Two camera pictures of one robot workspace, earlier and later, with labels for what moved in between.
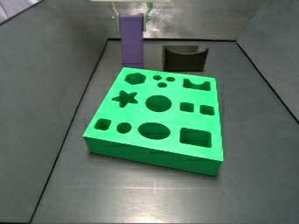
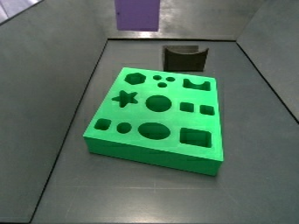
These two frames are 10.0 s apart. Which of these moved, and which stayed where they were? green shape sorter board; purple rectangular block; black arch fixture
Moved: purple rectangular block
Stayed: green shape sorter board; black arch fixture
